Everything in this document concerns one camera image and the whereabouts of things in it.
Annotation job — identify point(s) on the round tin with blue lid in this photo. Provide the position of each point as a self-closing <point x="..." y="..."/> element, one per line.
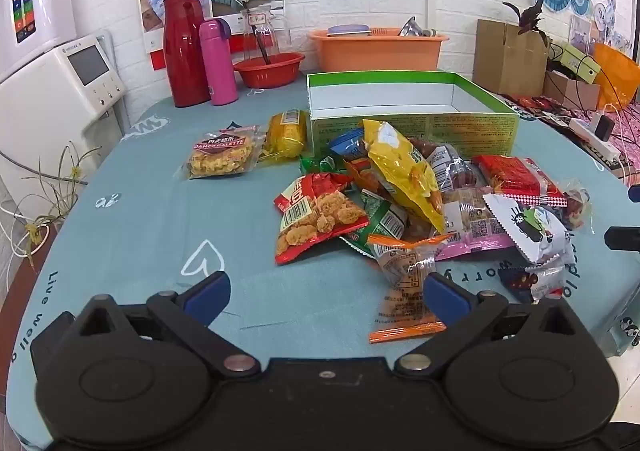
<point x="347" y="30"/>

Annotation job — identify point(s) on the pink seed packet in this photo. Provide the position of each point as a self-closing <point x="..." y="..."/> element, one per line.
<point x="475" y="246"/>

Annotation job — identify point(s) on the large yellow snack packet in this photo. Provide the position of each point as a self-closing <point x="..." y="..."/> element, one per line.
<point x="405" y="171"/>

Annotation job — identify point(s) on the yellow corn snack packet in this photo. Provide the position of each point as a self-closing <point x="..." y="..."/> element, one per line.
<point x="287" y="133"/>

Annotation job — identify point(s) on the clear galette cookie packet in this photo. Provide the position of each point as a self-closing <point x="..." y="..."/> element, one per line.
<point x="220" y="156"/>

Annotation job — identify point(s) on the white black printed packet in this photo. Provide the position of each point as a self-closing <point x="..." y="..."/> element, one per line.
<point x="530" y="226"/>

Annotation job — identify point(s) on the white power strip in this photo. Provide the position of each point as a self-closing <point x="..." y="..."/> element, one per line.
<point x="585" y="131"/>

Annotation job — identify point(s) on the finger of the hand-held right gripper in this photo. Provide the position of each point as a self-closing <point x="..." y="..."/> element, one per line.
<point x="622" y="237"/>

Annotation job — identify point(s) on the red thermos jug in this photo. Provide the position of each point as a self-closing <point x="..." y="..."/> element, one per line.
<point x="185" y="56"/>

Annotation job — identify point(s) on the small green candy wrapper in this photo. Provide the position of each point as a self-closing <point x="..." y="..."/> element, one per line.
<point x="320" y="164"/>

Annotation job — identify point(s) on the red checkered snack packet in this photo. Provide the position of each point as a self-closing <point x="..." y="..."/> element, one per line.
<point x="515" y="176"/>

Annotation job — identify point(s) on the small brown cardboard box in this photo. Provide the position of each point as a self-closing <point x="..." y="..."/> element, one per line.
<point x="565" y="91"/>

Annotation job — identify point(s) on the small green white box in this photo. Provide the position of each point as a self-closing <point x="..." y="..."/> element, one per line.
<point x="580" y="62"/>

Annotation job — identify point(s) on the dark sausage packet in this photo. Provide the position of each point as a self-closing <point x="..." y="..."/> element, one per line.
<point x="450" y="166"/>

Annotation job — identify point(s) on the green barcode snack packet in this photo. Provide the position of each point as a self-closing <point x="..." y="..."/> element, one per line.
<point x="380" y="221"/>

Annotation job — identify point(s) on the ceramic bowl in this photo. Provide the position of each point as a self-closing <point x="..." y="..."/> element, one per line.
<point x="433" y="34"/>

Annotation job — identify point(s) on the orange plastic tub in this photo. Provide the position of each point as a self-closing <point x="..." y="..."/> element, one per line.
<point x="380" y="53"/>

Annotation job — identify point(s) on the purple leaf plant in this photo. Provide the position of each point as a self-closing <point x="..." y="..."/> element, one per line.
<point x="530" y="18"/>

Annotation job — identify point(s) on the large brown cardboard box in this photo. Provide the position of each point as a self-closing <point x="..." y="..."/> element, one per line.
<point x="500" y="61"/>

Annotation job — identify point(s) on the glass pitcher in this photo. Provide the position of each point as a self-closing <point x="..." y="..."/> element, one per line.
<point x="260" y="31"/>

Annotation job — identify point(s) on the green white cardboard box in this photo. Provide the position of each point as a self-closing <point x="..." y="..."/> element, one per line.
<point x="380" y="96"/>

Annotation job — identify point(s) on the blue snack packet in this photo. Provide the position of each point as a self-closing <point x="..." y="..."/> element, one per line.
<point x="350" y="143"/>

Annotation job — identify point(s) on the white appliance with screen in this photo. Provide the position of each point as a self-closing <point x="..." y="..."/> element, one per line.
<point x="45" y="96"/>

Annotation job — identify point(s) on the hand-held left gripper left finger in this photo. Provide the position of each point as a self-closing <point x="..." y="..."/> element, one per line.
<point x="207" y="292"/>

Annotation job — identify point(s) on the red plaid cloth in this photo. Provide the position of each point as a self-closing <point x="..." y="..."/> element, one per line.
<point x="530" y="106"/>

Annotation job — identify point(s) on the steel bowl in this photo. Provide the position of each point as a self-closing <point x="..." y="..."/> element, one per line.
<point x="412" y="28"/>

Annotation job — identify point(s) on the pink thermos bottle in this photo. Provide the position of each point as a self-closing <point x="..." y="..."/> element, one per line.
<point x="217" y="66"/>

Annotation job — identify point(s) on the orange bag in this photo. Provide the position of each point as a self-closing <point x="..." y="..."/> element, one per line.
<point x="617" y="71"/>

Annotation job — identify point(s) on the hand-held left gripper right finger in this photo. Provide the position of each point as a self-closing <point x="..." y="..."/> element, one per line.
<point x="445" y="298"/>

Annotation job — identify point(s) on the red plastic basin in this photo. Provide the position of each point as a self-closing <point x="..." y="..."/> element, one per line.
<point x="270" y="73"/>

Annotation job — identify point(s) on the clear orange-edged snack packet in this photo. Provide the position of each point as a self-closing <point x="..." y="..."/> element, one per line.
<point x="400" y="296"/>

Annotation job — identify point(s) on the clear red candy packet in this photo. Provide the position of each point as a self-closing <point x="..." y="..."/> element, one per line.
<point x="575" y="203"/>

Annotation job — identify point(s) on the black charger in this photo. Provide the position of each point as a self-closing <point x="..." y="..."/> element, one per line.
<point x="604" y="128"/>

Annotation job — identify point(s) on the small brown red packet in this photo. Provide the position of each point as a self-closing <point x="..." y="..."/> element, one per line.
<point x="535" y="281"/>

